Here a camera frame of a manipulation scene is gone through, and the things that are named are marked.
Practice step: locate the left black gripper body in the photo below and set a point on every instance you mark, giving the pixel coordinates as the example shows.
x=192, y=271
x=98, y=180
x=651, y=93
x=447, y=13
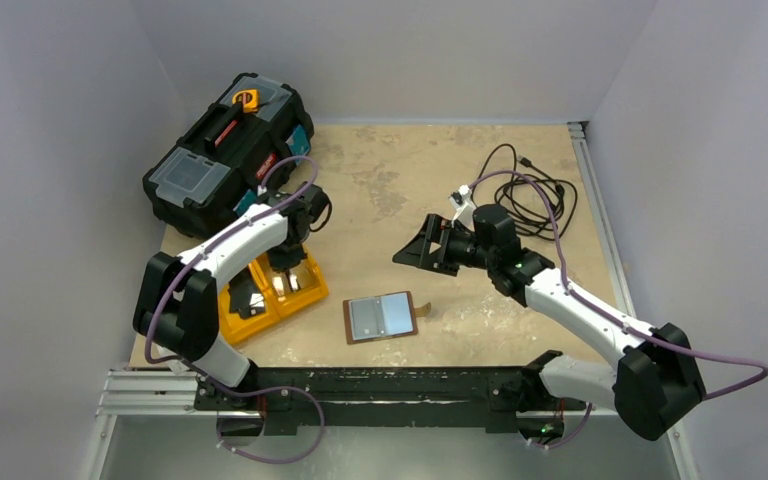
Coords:
x=286, y=255

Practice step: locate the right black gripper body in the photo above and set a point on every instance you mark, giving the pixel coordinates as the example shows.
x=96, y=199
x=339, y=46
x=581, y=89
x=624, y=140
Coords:
x=437, y=239

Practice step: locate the brown leather card holder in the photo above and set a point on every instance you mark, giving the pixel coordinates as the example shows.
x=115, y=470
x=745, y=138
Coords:
x=382, y=317

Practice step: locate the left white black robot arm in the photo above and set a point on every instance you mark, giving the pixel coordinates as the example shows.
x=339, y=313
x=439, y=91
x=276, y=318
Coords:
x=177, y=310

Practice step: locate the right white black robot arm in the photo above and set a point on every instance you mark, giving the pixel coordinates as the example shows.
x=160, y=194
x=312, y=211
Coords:
x=647, y=378

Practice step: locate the white card under stack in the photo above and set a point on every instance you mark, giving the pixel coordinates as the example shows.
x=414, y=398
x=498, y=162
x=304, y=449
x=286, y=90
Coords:
x=291, y=281

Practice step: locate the card in left compartment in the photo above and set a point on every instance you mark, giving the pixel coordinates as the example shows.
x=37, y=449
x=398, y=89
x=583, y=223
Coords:
x=246, y=298

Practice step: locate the yellow plastic divided bin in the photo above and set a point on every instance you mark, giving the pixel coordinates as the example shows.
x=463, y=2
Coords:
x=236, y=330

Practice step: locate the black plastic toolbox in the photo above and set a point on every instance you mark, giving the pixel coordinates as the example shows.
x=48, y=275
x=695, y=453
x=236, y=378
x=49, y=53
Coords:
x=211, y=174

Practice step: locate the orange tape measure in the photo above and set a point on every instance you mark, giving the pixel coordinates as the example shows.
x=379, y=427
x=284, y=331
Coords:
x=247, y=100

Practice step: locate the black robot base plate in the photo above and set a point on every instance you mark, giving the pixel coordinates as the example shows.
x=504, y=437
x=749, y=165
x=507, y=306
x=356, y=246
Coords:
x=501, y=399

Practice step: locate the aluminium right side rail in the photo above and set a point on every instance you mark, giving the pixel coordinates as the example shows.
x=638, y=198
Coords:
x=606, y=232

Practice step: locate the aluminium front frame rail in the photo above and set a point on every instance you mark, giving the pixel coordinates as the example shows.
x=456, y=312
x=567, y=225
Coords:
x=161, y=392

